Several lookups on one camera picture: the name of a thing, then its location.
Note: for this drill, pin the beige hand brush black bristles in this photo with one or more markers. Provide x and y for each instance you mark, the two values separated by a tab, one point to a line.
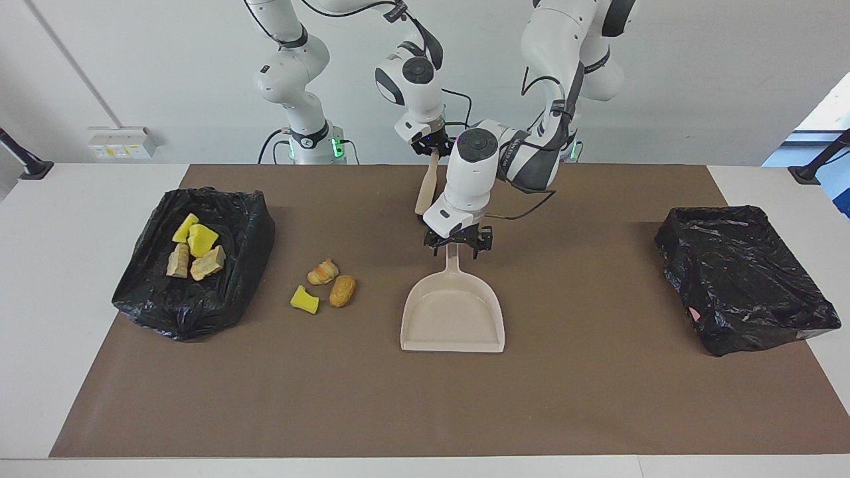
427	189

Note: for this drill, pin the black clamp stand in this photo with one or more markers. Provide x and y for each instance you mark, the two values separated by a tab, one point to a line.
807	174
33	169

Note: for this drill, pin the yellow sponge piece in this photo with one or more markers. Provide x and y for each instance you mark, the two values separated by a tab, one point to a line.
305	301
202	239
185	228

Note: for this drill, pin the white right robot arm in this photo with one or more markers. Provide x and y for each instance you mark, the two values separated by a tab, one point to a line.
415	79

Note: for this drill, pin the brown table mat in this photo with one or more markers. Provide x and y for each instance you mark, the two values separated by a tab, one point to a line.
431	398

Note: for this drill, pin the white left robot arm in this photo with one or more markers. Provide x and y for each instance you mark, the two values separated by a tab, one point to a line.
471	172

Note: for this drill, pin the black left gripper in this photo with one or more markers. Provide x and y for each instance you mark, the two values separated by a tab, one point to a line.
458	235

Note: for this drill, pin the beige plastic dustpan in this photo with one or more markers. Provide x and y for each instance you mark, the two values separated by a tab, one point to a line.
451	318

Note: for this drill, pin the black bag-lined bin pink patch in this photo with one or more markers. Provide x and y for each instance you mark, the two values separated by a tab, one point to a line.
744	279

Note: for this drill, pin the brown oval bread roll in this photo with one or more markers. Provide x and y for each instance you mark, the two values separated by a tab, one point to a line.
342	291

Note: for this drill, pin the striped croissant piece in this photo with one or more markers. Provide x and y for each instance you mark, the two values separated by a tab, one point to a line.
323	272
178	260
207	263

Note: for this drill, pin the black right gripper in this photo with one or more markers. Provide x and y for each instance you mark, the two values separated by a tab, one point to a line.
431	136

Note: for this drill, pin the white wall outlet box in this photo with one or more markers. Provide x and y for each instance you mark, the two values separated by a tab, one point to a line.
123	143

